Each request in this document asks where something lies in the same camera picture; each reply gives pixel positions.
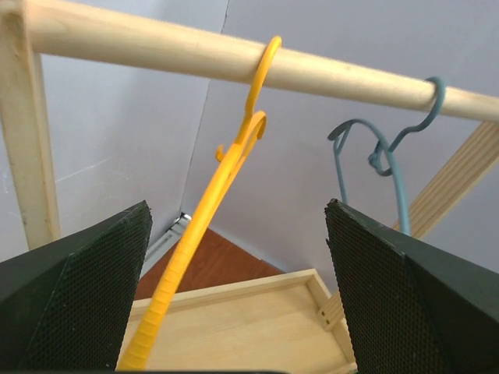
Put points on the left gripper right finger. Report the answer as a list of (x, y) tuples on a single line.
[(409, 306)]

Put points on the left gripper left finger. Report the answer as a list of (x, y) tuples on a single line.
[(66, 305)]

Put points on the yellow plastic hanger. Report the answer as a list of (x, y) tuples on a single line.
[(230, 162)]

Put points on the blue plastic hanger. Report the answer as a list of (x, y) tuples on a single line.
[(382, 159)]

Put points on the wooden clothes rack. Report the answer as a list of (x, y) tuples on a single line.
[(285, 323)]

